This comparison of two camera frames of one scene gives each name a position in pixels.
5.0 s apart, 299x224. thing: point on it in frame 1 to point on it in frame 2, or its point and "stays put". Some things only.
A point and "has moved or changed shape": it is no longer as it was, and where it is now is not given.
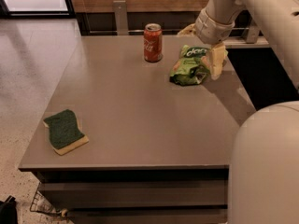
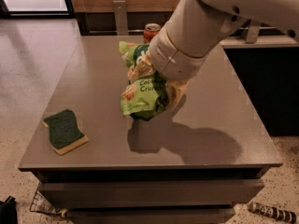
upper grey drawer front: (135, 193) stays put
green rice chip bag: (189, 68) has moved or changed shape
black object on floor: (8, 214) stays put
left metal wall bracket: (121, 17) stays put
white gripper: (212, 29) to (172, 61)
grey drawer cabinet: (121, 143) stays put
